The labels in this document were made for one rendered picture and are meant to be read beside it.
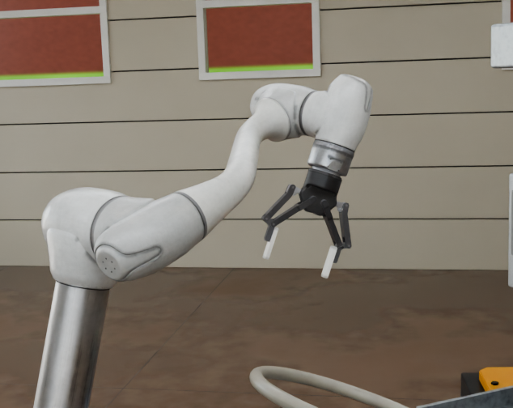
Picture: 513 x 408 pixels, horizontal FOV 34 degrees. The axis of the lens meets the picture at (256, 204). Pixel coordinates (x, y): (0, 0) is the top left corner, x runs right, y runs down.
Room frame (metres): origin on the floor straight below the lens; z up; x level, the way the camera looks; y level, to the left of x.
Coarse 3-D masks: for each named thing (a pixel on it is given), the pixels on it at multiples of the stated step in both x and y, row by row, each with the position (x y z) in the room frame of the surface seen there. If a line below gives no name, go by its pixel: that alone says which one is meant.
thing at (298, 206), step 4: (308, 200) 1.77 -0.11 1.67; (312, 200) 1.77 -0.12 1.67; (296, 204) 1.79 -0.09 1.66; (300, 204) 1.76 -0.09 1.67; (304, 204) 1.77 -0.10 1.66; (308, 204) 1.77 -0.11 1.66; (292, 208) 1.77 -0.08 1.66; (296, 208) 1.77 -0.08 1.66; (300, 208) 1.76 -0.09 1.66; (284, 212) 1.78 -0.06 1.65; (288, 212) 1.76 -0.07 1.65; (292, 212) 1.76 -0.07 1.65; (296, 212) 1.77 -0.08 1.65; (280, 216) 1.76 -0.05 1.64; (284, 216) 1.76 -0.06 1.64; (288, 216) 1.76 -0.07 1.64; (276, 220) 1.75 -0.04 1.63; (280, 220) 1.76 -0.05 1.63; (284, 220) 1.76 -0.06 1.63; (272, 224) 1.75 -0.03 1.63; (276, 224) 1.75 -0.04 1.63
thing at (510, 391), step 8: (488, 392) 1.99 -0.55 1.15; (496, 392) 2.00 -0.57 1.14; (504, 392) 2.01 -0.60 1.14; (512, 392) 2.02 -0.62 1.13; (448, 400) 1.94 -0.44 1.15; (456, 400) 1.94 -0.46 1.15; (464, 400) 1.95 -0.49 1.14; (472, 400) 1.96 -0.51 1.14; (480, 400) 1.97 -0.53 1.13; (488, 400) 1.99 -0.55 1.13; (496, 400) 2.00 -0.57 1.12; (504, 400) 2.01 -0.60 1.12; (512, 400) 2.02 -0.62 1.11
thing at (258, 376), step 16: (256, 368) 1.80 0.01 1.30; (272, 368) 1.88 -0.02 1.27; (288, 368) 1.94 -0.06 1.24; (256, 384) 1.69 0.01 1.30; (272, 384) 1.67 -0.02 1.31; (304, 384) 1.96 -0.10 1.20; (320, 384) 1.97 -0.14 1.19; (336, 384) 1.98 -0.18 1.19; (272, 400) 1.63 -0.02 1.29; (288, 400) 1.60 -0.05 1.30; (368, 400) 1.96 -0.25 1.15; (384, 400) 1.95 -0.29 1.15
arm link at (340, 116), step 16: (336, 80) 1.82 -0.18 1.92; (352, 80) 1.79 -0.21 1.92; (320, 96) 1.82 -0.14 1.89; (336, 96) 1.79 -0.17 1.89; (352, 96) 1.78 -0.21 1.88; (368, 96) 1.80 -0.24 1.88; (304, 112) 1.83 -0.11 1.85; (320, 112) 1.80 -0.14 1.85; (336, 112) 1.78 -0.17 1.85; (352, 112) 1.77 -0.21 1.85; (368, 112) 1.80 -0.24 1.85; (304, 128) 1.84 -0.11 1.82; (320, 128) 1.79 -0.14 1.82; (336, 128) 1.77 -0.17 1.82; (352, 128) 1.77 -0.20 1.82; (336, 144) 1.77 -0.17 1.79; (352, 144) 1.78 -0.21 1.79
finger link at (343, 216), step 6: (348, 204) 1.79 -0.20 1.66; (342, 210) 1.79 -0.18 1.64; (342, 216) 1.79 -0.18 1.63; (342, 222) 1.79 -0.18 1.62; (348, 222) 1.79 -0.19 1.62; (342, 228) 1.79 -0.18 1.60; (348, 228) 1.79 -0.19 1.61; (342, 234) 1.80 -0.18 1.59; (348, 234) 1.78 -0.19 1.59; (342, 240) 1.80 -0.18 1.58; (348, 240) 1.78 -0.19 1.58; (348, 246) 1.78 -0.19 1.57
